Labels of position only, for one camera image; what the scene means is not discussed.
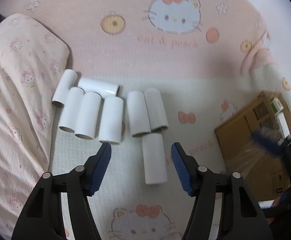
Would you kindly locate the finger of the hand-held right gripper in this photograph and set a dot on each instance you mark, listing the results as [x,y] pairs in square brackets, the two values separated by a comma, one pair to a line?
[263,141]

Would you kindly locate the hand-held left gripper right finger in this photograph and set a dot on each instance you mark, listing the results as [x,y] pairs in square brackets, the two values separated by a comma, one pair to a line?
[181,172]

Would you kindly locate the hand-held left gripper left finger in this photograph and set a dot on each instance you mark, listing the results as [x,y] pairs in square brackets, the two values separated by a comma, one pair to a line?
[101,170]

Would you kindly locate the brown cardboard box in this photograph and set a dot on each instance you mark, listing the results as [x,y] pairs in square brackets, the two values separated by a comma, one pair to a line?
[248,155]

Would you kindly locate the white cardboard tube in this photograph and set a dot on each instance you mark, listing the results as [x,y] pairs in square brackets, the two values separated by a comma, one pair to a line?
[155,160]

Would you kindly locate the cluster of white cardboard tubes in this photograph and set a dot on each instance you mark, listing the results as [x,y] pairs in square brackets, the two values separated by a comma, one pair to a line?
[88,115]

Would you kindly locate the green white cartoon carton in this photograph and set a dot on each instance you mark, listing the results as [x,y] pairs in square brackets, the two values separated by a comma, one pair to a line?
[276,106]

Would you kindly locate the pink floral pillow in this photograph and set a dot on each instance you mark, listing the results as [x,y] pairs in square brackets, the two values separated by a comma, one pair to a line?
[15,105]

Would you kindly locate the pink white cat print blanket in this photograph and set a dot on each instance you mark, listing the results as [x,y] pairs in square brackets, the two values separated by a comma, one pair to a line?
[135,55]

